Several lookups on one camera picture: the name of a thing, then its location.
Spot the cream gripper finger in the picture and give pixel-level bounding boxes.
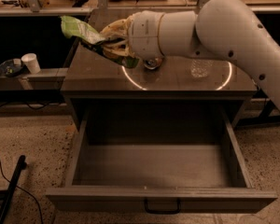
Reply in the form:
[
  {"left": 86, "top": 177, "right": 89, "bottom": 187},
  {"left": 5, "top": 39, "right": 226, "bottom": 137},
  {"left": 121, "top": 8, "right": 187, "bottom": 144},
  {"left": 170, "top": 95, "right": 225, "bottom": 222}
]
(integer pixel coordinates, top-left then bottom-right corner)
[
  {"left": 102, "top": 40, "right": 130, "bottom": 59},
  {"left": 100, "top": 19, "right": 127, "bottom": 41}
]

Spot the green rice chip bag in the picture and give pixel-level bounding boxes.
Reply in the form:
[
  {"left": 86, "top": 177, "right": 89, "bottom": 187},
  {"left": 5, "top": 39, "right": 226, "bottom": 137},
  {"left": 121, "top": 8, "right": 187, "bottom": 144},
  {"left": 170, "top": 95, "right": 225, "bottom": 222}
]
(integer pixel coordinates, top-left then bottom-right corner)
[{"left": 61, "top": 16, "right": 139, "bottom": 68}]

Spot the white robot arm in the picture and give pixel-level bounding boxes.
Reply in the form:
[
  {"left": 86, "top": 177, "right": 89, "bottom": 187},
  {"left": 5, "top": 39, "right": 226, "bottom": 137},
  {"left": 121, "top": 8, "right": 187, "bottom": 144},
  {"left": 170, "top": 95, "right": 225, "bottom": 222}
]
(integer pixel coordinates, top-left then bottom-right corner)
[{"left": 102, "top": 0, "right": 280, "bottom": 111}]

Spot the open grey top drawer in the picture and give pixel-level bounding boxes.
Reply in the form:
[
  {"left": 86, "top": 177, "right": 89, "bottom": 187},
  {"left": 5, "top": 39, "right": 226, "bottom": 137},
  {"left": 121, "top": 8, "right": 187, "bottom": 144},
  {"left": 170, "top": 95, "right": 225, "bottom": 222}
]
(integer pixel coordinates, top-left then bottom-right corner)
[{"left": 46, "top": 104, "right": 276, "bottom": 213}]

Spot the grey cabinet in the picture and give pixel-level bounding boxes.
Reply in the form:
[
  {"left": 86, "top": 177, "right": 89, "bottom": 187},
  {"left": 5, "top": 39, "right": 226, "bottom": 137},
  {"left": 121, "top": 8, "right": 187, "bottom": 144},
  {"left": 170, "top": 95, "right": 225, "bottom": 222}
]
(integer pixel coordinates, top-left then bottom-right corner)
[{"left": 61, "top": 7, "right": 257, "bottom": 130}]

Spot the grey side shelf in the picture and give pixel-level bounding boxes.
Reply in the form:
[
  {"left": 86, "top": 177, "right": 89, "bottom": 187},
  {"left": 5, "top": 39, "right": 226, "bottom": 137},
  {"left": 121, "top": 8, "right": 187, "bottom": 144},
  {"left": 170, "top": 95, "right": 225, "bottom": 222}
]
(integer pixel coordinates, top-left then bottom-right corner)
[{"left": 0, "top": 68, "right": 68, "bottom": 91}]

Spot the clear plastic water bottle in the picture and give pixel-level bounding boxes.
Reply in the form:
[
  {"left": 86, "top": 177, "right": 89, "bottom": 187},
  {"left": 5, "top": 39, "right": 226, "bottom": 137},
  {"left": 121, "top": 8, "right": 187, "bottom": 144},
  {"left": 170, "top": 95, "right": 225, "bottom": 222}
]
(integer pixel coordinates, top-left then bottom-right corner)
[{"left": 190, "top": 60, "right": 213, "bottom": 78}]

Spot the white paper cup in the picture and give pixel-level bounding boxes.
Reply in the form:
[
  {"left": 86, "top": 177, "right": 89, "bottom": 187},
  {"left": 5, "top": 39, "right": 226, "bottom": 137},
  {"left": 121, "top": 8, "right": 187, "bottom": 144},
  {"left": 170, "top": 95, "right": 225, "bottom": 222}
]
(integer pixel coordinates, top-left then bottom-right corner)
[{"left": 21, "top": 53, "right": 41, "bottom": 74}]

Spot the dark round dish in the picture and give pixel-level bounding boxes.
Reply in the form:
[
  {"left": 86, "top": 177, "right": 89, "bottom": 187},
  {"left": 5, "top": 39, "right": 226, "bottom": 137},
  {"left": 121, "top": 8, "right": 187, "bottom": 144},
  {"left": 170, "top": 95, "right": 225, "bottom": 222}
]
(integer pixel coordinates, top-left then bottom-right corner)
[{"left": 0, "top": 58, "right": 24, "bottom": 77}]

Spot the black metal stand leg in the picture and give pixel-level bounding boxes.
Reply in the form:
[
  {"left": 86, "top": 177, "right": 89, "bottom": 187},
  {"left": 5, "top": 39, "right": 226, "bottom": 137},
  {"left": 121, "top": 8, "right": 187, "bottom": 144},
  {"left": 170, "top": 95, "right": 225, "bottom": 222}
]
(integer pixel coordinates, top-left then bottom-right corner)
[{"left": 0, "top": 155, "right": 27, "bottom": 224}]

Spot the black floor cable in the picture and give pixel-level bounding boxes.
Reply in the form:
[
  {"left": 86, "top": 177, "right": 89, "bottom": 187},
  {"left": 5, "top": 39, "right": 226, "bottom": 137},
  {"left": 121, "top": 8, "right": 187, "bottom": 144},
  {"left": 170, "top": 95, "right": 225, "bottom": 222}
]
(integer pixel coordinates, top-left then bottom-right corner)
[{"left": 0, "top": 142, "right": 45, "bottom": 224}]

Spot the black drawer handle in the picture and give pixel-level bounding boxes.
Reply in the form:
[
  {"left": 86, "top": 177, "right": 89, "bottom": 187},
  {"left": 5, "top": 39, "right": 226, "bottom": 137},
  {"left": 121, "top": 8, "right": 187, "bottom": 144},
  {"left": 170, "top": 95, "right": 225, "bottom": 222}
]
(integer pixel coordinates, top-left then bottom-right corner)
[{"left": 144, "top": 199, "right": 181, "bottom": 215}]

